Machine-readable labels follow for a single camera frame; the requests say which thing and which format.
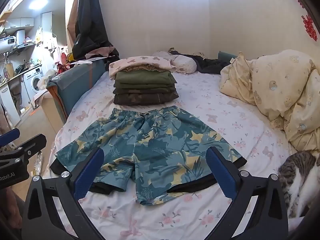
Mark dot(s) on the tall white cabinet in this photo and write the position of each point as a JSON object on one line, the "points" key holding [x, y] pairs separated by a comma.
{"points": [[47, 27]]}

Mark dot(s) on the range hood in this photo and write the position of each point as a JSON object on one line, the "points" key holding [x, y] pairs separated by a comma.
{"points": [[27, 45]]}

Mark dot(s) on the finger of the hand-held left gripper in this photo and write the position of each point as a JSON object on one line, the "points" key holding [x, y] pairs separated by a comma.
{"points": [[35, 143], [10, 136]]}

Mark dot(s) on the kitchen counter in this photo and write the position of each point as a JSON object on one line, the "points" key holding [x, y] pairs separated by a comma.
{"points": [[12, 92]]}

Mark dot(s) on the teal padded bed end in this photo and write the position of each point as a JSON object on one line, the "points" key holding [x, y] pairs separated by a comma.
{"points": [[77, 85]]}

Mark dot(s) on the bed with floral sheet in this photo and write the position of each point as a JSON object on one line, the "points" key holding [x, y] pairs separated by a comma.
{"points": [[225, 120]]}

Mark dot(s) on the bear print pillow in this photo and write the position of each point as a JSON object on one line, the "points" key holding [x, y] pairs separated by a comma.
{"points": [[183, 66]]}

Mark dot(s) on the white paper sheets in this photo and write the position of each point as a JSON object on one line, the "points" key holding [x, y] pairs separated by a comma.
{"points": [[87, 61]]}

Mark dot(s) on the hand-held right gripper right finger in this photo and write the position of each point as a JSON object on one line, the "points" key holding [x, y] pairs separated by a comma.
{"points": [[222, 175]]}

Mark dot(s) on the white wall cabinet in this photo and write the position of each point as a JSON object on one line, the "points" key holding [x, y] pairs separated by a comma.
{"points": [[20, 23]]}

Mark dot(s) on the tabby and white cat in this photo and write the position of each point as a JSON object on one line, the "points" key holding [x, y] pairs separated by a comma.
{"points": [[295, 170]]}

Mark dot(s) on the beige low cabinet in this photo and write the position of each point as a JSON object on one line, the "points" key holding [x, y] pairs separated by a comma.
{"points": [[52, 112]]}

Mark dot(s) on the yellow round object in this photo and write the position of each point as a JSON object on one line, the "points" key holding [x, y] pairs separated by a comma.
{"points": [[72, 57]]}

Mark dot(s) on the cream bear print duvet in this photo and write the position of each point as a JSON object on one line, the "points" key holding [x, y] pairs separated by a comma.
{"points": [[275, 85]]}

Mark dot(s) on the blue floral shorts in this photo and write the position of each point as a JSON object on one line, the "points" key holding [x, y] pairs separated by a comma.
{"points": [[155, 150]]}

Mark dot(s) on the olive green folded pants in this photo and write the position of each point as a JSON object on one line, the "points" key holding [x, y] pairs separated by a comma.
{"points": [[142, 78]]}

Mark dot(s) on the black hanging garment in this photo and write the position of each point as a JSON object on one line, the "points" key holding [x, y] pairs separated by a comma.
{"points": [[90, 17]]}

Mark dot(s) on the white water heater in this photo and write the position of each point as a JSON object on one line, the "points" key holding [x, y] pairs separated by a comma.
{"points": [[12, 40]]}

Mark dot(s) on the brown hanging cloth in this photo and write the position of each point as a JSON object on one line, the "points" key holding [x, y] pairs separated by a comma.
{"points": [[73, 20]]}

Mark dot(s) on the dark crumpled clothes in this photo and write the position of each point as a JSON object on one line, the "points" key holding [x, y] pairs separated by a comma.
{"points": [[210, 66]]}

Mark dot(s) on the white washing machine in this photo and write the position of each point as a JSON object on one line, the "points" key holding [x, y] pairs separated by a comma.
{"points": [[32, 82]]}

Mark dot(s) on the teal cushion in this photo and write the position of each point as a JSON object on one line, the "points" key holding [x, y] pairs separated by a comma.
{"points": [[225, 55]]}

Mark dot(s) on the camouflage folded pants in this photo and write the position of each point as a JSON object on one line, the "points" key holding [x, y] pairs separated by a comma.
{"points": [[142, 99]]}

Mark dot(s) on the red snack bags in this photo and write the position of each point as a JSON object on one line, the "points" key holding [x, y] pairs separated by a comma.
{"points": [[65, 67]]}

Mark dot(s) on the red paper wall decoration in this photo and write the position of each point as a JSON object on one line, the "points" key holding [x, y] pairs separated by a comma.
{"points": [[310, 27]]}

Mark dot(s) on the pink crumpled cloth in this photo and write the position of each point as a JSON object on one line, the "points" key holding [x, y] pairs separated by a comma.
{"points": [[100, 52]]}

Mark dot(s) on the white plastic bag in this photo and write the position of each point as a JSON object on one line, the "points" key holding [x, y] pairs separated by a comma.
{"points": [[50, 76]]}

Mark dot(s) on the dark green folded pants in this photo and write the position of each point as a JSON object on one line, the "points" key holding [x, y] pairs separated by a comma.
{"points": [[140, 90]]}

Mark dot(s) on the ceiling lamp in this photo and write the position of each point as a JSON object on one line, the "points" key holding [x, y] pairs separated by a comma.
{"points": [[38, 4]]}

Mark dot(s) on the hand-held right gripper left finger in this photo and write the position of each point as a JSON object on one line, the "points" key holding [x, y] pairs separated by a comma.
{"points": [[87, 172]]}

